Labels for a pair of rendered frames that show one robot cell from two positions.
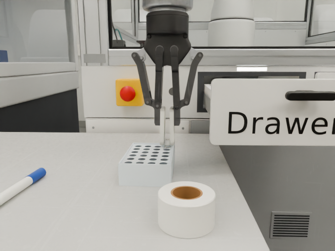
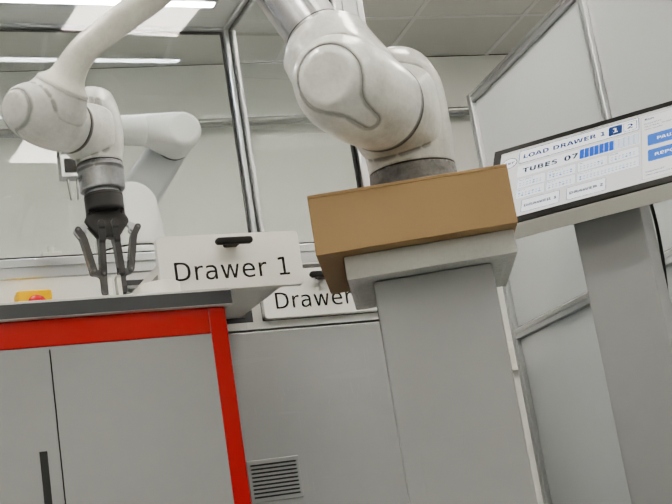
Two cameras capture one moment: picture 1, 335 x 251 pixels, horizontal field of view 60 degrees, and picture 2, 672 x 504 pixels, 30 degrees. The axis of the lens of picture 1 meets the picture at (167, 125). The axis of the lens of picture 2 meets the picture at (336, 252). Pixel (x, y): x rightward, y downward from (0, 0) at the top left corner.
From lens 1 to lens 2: 1.97 m
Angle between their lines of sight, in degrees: 36
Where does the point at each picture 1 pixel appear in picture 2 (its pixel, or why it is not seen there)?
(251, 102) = (191, 254)
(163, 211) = (148, 289)
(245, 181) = not seen: hidden behind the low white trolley
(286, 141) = (225, 284)
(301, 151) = (264, 371)
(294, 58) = not seen: hidden behind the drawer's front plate
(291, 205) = (269, 449)
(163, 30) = (106, 203)
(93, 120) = not seen: outside the picture
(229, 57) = (152, 262)
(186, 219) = (165, 288)
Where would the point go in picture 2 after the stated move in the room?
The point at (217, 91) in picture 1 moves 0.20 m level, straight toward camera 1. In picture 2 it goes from (161, 247) to (174, 216)
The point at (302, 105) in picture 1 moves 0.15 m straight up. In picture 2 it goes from (231, 254) to (221, 181)
